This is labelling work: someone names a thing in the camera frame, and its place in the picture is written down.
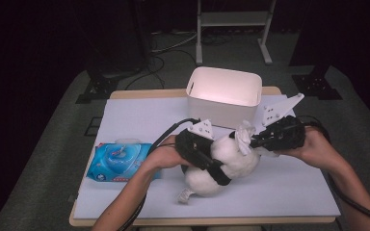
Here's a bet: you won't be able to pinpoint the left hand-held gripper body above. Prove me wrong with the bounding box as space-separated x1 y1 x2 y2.
174 118 215 171

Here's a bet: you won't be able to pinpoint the black floor socket plate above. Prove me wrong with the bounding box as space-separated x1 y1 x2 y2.
84 116 103 138

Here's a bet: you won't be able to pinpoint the blue wet wipes pack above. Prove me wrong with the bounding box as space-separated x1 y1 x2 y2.
86 138 162 183

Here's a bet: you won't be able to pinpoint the person's left hand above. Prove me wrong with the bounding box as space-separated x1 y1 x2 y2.
140 134 193 175

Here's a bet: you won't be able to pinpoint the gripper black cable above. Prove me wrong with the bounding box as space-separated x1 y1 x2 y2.
297 115 370 228
119 117 202 231

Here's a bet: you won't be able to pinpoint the wooden table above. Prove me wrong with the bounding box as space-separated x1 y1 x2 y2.
68 86 342 227

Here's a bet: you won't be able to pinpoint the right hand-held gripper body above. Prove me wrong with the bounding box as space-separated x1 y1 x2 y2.
261 92 306 152

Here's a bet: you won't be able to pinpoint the white floor cable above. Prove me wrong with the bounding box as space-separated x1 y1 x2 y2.
150 30 198 54

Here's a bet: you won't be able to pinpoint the black stand base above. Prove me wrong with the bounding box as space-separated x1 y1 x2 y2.
291 65 343 101
75 68 119 104

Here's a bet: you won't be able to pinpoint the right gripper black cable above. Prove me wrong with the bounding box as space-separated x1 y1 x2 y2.
297 115 370 228

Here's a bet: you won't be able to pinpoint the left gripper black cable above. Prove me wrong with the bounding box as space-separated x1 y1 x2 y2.
119 117 202 231

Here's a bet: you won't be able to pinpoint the white table mat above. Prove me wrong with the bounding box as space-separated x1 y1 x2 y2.
73 94 341 220

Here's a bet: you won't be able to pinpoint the black floor cables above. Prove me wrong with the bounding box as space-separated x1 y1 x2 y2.
124 47 198 90

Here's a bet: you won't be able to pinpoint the white plastic storage bin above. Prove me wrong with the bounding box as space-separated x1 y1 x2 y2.
186 65 264 130

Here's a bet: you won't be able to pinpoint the white metal stand frame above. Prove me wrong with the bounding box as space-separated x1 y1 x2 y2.
196 0 278 66

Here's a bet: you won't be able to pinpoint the person's right hand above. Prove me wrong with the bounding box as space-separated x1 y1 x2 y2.
277 126 339 170

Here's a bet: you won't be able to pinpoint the panda plush toy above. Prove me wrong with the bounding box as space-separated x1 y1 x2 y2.
176 129 280 205

